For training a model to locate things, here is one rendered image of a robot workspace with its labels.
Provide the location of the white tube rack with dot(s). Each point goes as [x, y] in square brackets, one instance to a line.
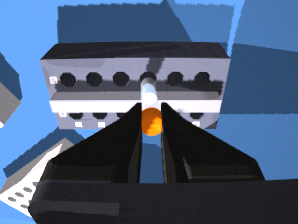
[18, 189]

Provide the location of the orange-capped tube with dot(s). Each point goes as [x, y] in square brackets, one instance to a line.
[151, 114]

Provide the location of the blue bench mat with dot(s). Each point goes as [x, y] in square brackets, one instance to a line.
[259, 111]

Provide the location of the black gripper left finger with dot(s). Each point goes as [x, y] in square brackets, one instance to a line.
[105, 155]

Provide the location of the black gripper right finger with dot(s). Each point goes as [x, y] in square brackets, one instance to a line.
[196, 156]

